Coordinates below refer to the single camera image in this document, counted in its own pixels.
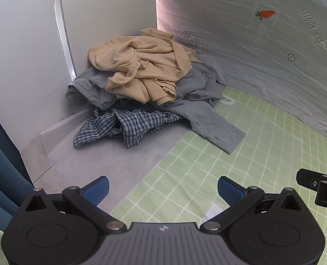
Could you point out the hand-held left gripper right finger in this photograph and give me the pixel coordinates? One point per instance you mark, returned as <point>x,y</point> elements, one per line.
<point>229,189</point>

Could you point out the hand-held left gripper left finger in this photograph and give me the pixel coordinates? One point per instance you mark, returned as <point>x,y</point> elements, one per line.
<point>97,189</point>

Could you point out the beige shirt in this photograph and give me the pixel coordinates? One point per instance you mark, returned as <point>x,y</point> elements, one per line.
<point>141,60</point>

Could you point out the translucent white sheet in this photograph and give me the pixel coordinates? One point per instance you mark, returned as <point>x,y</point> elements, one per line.
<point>102,162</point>

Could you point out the green grid mat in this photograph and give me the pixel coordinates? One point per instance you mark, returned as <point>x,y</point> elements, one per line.
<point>235,154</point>

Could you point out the grey hoodie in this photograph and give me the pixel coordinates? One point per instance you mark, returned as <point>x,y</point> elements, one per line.
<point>205,118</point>

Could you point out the blue plaid shirt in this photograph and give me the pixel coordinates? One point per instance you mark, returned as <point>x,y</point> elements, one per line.
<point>136,124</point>

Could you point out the teal curtain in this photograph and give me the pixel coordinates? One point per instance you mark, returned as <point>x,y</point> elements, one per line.
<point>3,165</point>

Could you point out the grey printed bed sheet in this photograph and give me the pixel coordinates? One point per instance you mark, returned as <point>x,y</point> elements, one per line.
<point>235,60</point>

